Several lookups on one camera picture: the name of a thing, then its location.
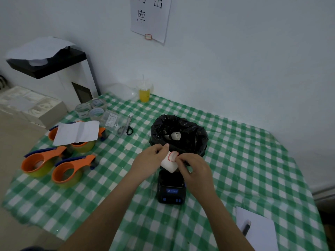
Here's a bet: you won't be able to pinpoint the plain white paper sheet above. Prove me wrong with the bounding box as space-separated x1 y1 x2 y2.
235 206 279 251

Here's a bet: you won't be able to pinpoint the empty clear plastic bag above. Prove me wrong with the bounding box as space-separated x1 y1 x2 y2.
104 83 139 102

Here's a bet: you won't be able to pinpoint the black label printer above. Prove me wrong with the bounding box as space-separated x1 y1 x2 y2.
156 168 187 205

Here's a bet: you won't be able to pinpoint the yellow drink cup with straw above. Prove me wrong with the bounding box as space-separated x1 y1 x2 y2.
136 74 154 103

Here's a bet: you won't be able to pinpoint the green checked tablecloth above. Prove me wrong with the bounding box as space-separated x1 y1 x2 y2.
2 93 329 251

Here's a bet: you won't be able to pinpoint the folded white paper sheet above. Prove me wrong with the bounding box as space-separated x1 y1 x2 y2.
52 120 100 146

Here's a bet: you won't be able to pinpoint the person's left forearm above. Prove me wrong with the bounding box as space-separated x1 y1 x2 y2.
59 167 147 251

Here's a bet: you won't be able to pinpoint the crumpled white paper strip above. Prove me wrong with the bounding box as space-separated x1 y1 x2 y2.
164 131 182 142

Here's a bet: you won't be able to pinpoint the white label roll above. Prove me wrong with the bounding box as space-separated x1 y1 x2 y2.
160 151 180 173

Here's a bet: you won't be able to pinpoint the white paper on machine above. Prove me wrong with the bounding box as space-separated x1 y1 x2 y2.
5 36 75 67

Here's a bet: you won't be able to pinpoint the black bin bag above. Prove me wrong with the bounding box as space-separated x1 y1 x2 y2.
149 115 209 165

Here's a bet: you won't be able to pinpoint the person's left hand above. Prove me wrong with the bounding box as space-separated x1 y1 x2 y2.
130 143 170 180

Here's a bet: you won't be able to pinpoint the clear tape roll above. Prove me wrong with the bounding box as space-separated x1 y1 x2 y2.
75 103 92 118
89 108 105 121
90 98 108 110

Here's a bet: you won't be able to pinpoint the person's right hand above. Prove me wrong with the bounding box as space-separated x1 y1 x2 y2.
175 153 216 201

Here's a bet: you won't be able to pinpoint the person's right forearm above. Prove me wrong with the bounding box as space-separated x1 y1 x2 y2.
192 192 255 251

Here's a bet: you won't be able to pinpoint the white and black machine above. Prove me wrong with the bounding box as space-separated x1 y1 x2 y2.
6 47 101 112

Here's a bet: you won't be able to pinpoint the black pen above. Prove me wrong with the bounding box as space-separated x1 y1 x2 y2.
242 220 252 237

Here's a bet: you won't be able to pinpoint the black handled scissors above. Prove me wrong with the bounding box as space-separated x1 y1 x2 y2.
117 115 134 136

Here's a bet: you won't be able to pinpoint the white paper wall sign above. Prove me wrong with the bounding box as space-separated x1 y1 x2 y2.
130 0 173 44

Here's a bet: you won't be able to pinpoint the clear plastic bag with cards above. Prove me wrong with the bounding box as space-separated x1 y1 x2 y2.
100 110 129 134

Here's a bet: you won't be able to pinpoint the white foam packing box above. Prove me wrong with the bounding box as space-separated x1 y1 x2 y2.
0 86 68 129

